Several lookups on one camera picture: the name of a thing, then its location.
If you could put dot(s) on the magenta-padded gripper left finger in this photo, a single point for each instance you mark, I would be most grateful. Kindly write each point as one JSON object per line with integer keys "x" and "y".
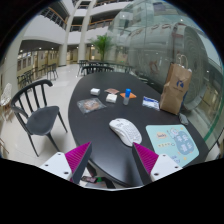
{"x": 76, "y": 156}

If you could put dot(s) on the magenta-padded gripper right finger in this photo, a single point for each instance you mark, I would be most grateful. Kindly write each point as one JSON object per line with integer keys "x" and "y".
{"x": 146, "y": 158}

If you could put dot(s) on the white perforated computer mouse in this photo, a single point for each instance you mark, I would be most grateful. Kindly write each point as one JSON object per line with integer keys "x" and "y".
{"x": 126, "y": 132}

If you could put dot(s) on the light teal cartoon mouse pad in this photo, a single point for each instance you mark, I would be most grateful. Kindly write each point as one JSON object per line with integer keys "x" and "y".
{"x": 175, "y": 141}

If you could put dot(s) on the black spindle-back chair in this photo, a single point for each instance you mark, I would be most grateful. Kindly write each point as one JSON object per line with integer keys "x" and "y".
{"x": 41, "y": 120}

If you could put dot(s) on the clear bag with cookie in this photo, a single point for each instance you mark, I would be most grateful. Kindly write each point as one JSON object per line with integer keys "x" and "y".
{"x": 91, "y": 105}

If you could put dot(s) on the grey folded pouch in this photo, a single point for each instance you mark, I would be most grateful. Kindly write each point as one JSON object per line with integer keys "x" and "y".
{"x": 183, "y": 119}

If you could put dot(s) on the white and blue tissue pack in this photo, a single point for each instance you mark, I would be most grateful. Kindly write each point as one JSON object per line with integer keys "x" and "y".
{"x": 151, "y": 103}

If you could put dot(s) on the small blue-capped bottle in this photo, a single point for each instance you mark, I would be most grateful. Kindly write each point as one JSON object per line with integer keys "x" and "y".
{"x": 126, "y": 97}

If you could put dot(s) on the small white box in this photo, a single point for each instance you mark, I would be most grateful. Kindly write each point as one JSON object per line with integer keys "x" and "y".
{"x": 95, "y": 92}

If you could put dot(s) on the flat white box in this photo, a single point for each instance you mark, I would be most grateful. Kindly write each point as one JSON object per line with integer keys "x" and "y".
{"x": 111, "y": 98}

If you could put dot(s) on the flat brown packet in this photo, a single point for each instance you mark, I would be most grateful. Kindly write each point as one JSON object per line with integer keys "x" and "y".
{"x": 112, "y": 91}

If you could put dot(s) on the brown paper bag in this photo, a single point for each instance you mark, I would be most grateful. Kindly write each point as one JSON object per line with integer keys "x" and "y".
{"x": 175, "y": 89}

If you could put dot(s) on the black curved-back chair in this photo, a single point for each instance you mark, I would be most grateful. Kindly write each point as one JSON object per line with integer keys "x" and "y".
{"x": 97, "y": 69}

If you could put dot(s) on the group of black chairs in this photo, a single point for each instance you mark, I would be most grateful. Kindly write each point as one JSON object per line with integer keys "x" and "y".
{"x": 31, "y": 75}

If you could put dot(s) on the white chair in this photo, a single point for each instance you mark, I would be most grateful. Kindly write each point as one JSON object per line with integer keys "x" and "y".
{"x": 6, "y": 95}

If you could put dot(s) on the green potted plant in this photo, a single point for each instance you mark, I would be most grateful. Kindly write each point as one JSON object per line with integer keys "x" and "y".
{"x": 102, "y": 43}

